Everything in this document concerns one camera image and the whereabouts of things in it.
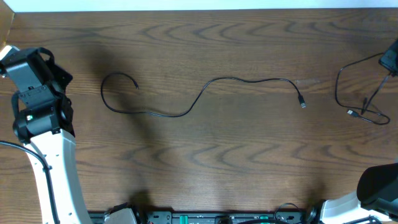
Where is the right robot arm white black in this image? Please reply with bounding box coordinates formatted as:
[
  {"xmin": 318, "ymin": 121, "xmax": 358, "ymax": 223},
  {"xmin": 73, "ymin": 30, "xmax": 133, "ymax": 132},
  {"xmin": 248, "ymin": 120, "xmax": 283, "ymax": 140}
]
[{"xmin": 301, "ymin": 42, "xmax": 397, "ymax": 224}]

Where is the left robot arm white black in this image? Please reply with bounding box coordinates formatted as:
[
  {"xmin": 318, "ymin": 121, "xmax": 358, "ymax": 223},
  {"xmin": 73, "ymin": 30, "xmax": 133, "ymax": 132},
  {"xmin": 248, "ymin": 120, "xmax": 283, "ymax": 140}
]
[{"xmin": 1, "ymin": 45, "xmax": 91, "ymax": 223}]

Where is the black USB cable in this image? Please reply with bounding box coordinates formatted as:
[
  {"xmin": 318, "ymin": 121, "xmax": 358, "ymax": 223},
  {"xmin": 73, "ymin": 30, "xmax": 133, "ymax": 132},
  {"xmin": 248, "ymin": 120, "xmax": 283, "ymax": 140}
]
[
  {"xmin": 335, "ymin": 52, "xmax": 391, "ymax": 126},
  {"xmin": 100, "ymin": 72, "xmax": 307, "ymax": 118}
]

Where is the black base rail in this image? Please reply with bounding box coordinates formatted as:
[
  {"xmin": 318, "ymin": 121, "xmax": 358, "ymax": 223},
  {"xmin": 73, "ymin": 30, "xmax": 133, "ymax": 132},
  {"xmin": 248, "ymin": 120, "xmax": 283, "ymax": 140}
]
[{"xmin": 88, "ymin": 202, "xmax": 383, "ymax": 224}]

